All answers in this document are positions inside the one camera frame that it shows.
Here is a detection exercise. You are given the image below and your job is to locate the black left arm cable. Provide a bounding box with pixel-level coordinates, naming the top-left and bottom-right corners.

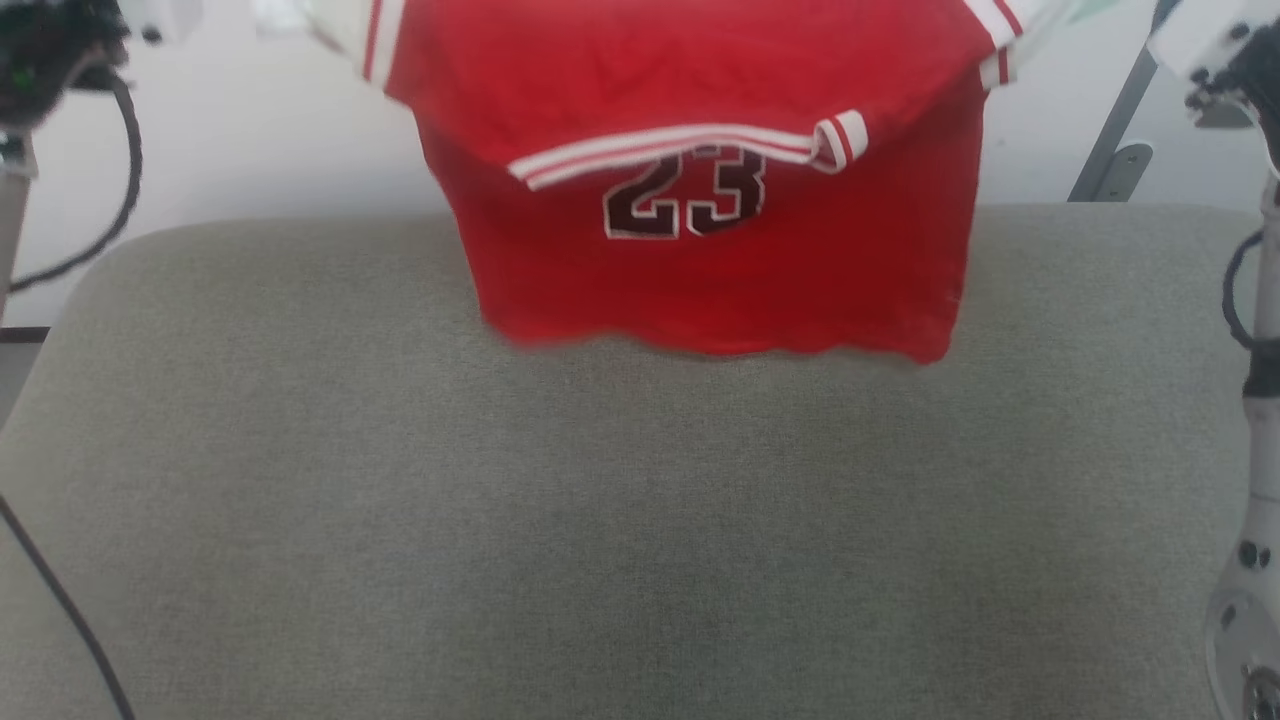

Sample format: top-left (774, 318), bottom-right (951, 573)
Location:
top-left (0, 495), bottom-right (137, 720)
top-left (8, 72), bottom-right (144, 293)

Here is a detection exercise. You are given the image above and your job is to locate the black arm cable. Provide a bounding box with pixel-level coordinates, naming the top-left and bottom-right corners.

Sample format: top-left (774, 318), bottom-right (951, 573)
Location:
top-left (1222, 230), bottom-right (1267, 353)
top-left (8, 72), bottom-right (144, 293)
top-left (0, 495), bottom-right (137, 720)

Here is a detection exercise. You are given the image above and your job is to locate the red white basketball jersey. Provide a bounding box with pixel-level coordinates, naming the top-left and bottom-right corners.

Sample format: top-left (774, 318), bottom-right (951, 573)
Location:
top-left (300, 0), bottom-right (1079, 366)

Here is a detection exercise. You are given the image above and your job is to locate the grey-green fabric sofa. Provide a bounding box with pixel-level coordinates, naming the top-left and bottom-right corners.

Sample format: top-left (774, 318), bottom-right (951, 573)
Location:
top-left (0, 204), bottom-right (1269, 720)

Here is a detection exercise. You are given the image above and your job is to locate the grey metal bar bracket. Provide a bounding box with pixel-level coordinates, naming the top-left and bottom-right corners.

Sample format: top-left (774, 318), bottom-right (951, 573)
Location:
top-left (1100, 143), bottom-right (1155, 203)

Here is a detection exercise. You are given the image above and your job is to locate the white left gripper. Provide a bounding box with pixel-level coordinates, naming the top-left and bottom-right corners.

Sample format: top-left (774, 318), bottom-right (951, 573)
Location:
top-left (0, 0), bottom-right (201, 131)

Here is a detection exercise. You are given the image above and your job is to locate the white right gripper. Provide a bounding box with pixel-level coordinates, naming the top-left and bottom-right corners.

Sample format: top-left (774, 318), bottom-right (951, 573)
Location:
top-left (1150, 0), bottom-right (1280, 111)

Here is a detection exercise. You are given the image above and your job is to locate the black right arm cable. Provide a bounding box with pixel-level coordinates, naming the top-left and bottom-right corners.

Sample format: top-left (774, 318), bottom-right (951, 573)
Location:
top-left (1222, 230), bottom-right (1267, 353)

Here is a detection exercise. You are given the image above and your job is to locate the grey metal slanted bar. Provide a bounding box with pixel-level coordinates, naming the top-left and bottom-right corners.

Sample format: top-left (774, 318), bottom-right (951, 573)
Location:
top-left (1068, 0), bottom-right (1183, 203)

